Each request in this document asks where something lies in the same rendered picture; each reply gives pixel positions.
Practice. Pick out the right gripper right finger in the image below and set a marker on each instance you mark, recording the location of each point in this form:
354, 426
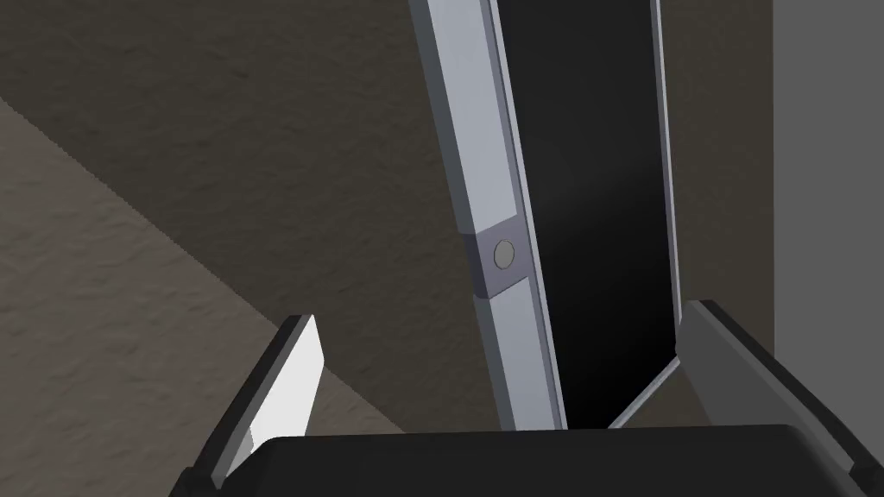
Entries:
739, 379

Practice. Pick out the grey door latch plate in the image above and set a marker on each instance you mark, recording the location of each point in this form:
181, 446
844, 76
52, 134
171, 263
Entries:
503, 255

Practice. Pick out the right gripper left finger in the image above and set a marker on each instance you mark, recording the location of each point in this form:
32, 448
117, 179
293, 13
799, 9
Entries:
293, 386

